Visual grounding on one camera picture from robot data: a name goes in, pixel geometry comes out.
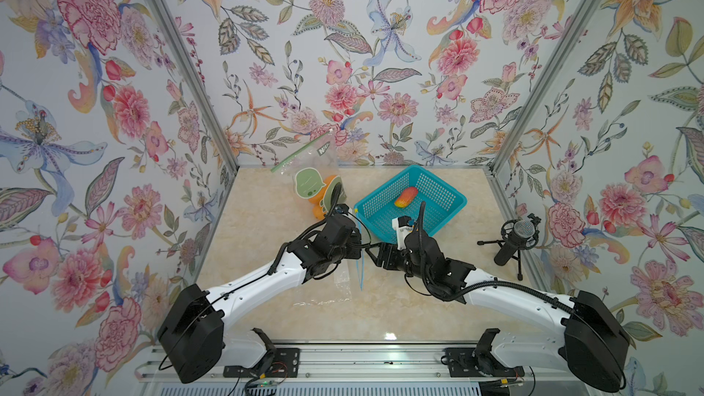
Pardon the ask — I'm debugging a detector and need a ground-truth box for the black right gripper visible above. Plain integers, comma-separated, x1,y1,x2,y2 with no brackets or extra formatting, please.
367,243,435,286

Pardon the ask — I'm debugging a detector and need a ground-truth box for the clear green-print zip bag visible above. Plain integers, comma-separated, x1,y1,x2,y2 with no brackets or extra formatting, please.
271,129,347,221

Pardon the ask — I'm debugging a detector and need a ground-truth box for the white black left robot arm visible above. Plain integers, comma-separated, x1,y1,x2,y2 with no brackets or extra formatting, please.
157,203,363,384

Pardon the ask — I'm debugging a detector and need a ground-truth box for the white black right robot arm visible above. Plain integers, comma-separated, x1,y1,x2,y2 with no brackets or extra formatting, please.
364,230,631,393

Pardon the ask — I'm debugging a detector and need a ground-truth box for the clear blue-zipper zip bag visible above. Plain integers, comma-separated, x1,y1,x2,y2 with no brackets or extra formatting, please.
293,258,365,307

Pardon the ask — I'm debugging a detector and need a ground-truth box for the red mango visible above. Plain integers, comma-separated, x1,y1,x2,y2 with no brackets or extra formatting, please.
394,186,419,209

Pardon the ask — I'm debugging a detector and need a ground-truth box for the teal plastic basket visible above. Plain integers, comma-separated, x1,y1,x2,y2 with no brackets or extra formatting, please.
355,166,468,243

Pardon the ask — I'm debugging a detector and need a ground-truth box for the black microphone on tripod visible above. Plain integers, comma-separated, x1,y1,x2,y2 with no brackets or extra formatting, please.
477,214,542,282

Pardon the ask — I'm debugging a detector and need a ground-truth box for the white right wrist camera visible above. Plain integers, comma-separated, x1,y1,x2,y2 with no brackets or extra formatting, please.
392,216,415,250

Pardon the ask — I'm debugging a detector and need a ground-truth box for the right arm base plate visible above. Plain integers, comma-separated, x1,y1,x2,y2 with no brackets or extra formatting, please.
441,328,525,379

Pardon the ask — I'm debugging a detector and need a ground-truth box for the black corrugated cable right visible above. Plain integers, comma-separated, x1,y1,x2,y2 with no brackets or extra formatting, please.
414,200,573,304

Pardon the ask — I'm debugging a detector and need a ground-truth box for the aluminium front rail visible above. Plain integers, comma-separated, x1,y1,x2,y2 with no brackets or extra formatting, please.
135,342,596,395

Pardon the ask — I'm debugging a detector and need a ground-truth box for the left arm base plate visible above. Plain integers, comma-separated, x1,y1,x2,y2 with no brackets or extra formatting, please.
218,328,301,379

